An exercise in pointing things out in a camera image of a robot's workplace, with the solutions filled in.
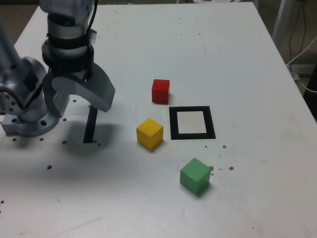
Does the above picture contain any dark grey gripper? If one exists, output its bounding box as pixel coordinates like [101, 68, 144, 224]
[43, 61, 116, 118]

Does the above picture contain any yellow cube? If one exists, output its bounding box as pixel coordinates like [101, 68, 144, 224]
[136, 118, 164, 151]

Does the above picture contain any red cube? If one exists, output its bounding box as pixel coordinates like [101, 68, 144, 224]
[151, 79, 171, 104]

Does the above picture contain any green cube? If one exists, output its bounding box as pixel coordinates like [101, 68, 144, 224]
[179, 157, 212, 196]

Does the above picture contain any black tape square outline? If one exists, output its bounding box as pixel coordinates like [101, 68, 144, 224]
[168, 106, 216, 140]

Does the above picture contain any black tape strip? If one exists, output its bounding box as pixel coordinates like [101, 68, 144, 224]
[83, 106, 99, 144]

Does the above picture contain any white metal stand leg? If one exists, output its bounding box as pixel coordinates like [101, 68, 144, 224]
[271, 0, 289, 52]

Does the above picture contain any gripper-mounted camera box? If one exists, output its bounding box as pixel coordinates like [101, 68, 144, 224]
[88, 29, 98, 46]

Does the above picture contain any thin black hanging cable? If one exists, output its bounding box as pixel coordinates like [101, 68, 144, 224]
[288, 0, 308, 65]

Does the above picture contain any white cable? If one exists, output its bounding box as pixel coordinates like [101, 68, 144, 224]
[287, 65, 317, 93]
[286, 36, 317, 66]

